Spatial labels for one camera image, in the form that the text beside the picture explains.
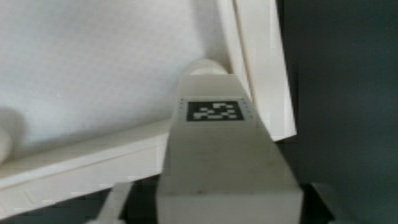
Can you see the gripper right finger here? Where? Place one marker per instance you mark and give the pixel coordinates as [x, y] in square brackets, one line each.
[322, 207]

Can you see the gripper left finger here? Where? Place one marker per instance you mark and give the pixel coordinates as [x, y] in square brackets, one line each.
[129, 207]

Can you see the white desk tabletop tray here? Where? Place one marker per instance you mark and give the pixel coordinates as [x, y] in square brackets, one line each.
[93, 56]

